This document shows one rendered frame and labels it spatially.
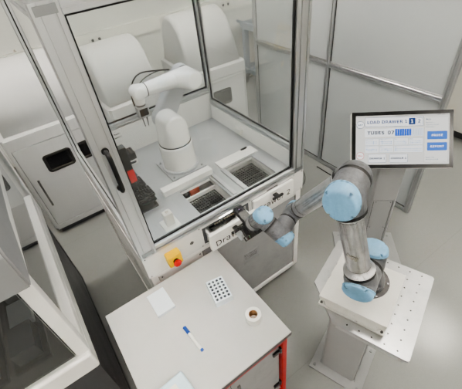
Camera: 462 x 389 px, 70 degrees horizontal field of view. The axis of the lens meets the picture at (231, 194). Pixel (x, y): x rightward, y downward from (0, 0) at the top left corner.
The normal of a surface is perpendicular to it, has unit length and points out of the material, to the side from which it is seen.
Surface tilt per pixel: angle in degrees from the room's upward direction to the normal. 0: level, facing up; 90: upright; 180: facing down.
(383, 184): 90
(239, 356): 0
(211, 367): 0
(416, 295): 0
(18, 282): 90
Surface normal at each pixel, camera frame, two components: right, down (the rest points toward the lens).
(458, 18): -0.82, 0.44
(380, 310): -0.13, -0.76
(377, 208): -0.11, 0.66
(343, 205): -0.57, 0.49
